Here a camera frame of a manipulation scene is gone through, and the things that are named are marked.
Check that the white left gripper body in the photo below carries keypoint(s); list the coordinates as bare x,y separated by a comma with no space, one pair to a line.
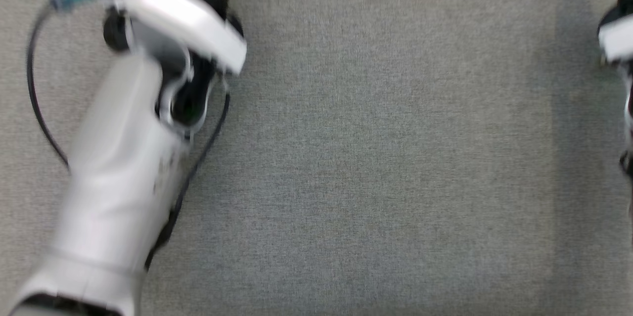
193,24

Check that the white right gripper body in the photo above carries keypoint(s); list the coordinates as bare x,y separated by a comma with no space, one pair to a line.
618,41

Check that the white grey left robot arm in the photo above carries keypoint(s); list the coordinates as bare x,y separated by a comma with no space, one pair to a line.
118,182

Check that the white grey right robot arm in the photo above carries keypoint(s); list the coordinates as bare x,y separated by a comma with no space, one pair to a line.
629,108

